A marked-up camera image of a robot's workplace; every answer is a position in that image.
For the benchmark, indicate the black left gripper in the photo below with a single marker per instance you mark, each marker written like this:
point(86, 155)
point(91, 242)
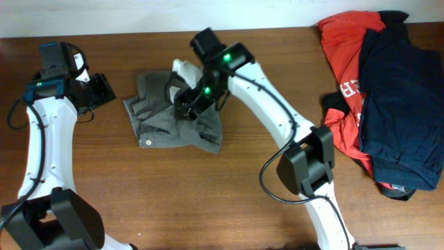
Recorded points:
point(105, 92)

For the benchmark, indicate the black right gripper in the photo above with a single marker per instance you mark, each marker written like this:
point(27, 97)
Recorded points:
point(198, 105)

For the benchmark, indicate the grey cargo shorts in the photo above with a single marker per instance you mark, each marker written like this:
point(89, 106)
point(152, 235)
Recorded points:
point(152, 116)

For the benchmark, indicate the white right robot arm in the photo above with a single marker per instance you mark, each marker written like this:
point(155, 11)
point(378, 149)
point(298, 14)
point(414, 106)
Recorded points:
point(300, 172)

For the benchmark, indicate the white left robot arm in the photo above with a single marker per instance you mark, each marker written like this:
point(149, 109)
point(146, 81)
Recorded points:
point(49, 214)

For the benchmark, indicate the red t-shirt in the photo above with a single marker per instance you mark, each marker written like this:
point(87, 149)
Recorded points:
point(342, 36)

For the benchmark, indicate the navy blue garment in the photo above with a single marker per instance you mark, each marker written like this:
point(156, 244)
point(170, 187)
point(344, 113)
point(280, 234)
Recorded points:
point(401, 127)

